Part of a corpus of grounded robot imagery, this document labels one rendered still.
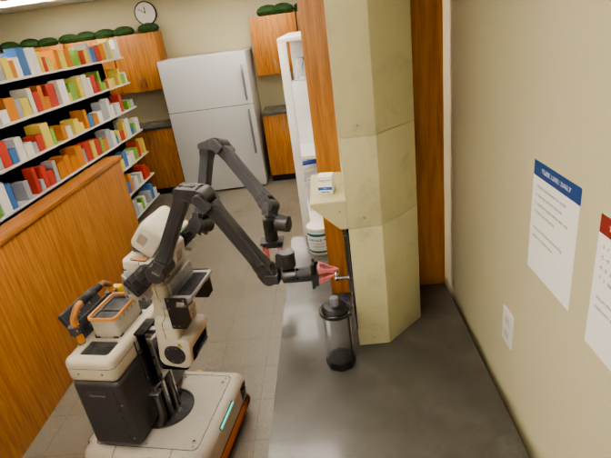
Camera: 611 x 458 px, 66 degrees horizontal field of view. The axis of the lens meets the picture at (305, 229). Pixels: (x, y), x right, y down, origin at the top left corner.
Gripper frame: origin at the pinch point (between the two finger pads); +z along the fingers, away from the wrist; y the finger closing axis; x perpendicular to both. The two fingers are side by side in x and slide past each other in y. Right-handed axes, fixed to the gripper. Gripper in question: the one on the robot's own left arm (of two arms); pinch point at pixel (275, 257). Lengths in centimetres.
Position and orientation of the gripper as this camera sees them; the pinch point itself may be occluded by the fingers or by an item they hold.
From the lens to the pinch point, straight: 212.3
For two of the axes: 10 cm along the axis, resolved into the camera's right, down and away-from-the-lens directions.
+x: 0.1, -4.2, 9.1
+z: 1.1, 9.0, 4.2
